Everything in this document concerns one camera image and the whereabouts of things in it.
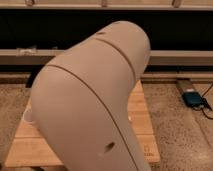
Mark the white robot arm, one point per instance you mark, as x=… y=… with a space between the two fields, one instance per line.
x=79 y=100

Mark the blue box on floor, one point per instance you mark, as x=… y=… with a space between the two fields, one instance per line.
x=192 y=99

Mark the white paper cup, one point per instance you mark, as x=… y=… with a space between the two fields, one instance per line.
x=28 y=115

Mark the wooden table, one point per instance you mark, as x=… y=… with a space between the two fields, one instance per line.
x=29 y=149

